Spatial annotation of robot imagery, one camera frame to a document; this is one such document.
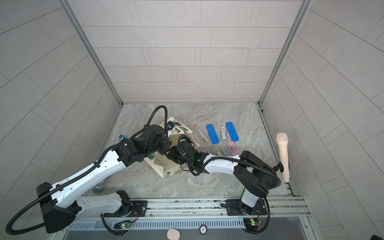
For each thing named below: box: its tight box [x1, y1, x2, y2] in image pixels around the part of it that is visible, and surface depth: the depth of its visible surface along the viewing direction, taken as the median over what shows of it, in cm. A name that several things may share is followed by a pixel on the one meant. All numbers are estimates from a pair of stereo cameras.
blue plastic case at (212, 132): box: [206, 124, 220, 144], surface depth 101 cm
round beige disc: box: [166, 228, 181, 240], surface depth 65 cm
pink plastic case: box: [227, 141, 240, 156], surface depth 93 cm
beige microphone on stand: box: [276, 132, 290, 183], surface depth 65 cm
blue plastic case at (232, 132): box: [225, 122, 239, 142], surface depth 101 cm
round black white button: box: [199, 224, 208, 235], surface depth 68 cm
